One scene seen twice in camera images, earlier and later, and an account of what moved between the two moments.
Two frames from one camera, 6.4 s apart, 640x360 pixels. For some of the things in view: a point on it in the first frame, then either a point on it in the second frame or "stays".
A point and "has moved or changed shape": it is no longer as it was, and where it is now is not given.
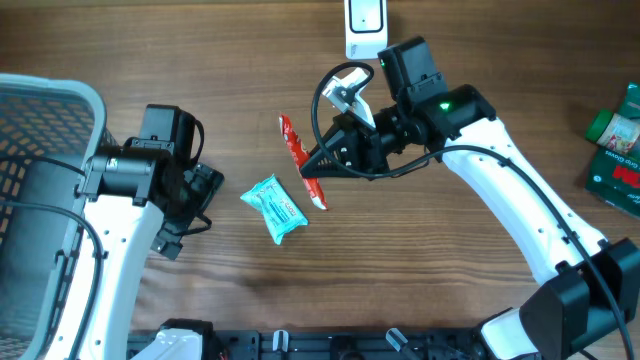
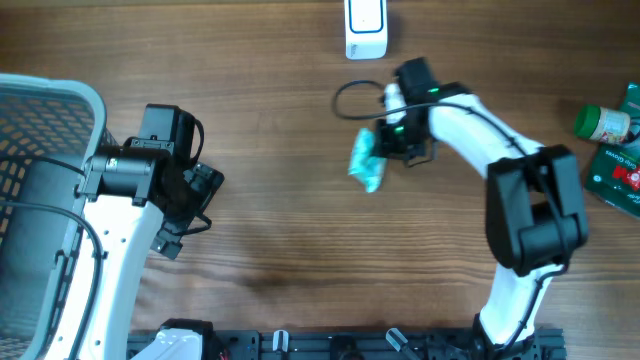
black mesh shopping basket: [50, 128] stays
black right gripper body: [374, 142] → [398, 140]
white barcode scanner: [366, 28] stays
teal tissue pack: [279, 211] has moved or changed shape
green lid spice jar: [610, 129] has moved or changed shape
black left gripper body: [202, 185] stays
